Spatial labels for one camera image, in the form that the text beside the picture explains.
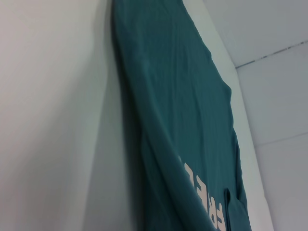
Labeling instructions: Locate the teal t-shirt with pink print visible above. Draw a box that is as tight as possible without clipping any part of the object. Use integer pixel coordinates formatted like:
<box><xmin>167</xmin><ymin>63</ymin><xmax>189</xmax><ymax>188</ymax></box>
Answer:
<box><xmin>111</xmin><ymin>0</ymin><xmax>253</xmax><ymax>231</ymax></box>

